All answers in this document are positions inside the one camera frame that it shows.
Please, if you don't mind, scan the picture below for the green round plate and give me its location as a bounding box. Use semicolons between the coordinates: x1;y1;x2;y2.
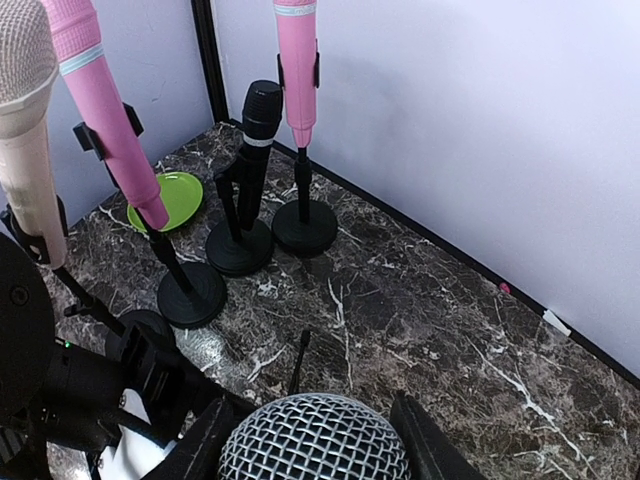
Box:
114;165;204;232

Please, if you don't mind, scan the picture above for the back pink microphone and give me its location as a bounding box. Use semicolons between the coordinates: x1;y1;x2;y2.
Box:
273;1;319;148

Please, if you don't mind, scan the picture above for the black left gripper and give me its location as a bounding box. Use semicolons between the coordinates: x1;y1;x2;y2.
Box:
105;324;220;440

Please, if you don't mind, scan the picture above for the round-base stand of tall beige mic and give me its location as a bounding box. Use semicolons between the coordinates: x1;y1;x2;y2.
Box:
1;204;176;360

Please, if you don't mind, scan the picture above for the front pink microphone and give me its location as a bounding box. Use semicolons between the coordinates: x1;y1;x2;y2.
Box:
43;1;169;230

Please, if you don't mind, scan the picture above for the black tripod mic stand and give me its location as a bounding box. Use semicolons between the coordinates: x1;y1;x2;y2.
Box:
288;329;311;395

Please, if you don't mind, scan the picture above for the black clip mic stand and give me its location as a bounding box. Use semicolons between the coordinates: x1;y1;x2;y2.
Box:
72;102;228;330

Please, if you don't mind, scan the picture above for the pink microphone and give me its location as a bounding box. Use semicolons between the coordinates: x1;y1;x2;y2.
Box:
273;1;319;148
43;1;169;230

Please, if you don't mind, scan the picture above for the tall beige microphone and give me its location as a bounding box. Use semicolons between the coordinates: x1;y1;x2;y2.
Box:
1;1;67;270

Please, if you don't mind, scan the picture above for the purple rhinestone microphone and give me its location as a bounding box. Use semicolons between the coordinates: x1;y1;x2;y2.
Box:
217;393;411;479

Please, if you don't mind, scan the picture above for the white paper scrap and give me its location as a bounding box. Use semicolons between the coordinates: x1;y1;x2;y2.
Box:
542;309;572;337

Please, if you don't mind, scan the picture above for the black stand with textured grip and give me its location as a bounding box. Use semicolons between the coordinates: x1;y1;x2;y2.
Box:
205;80;283;277

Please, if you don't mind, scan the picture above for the back round-base mic stand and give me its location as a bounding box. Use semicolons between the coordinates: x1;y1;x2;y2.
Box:
271;148;338;257

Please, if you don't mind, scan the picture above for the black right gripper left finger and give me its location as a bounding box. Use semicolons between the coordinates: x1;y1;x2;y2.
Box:
154;398;234;480

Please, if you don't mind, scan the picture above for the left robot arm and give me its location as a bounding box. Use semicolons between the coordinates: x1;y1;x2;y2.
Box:
1;236;231;479

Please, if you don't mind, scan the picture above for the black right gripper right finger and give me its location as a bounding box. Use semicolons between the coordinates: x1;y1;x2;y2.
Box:
390;391;486;480

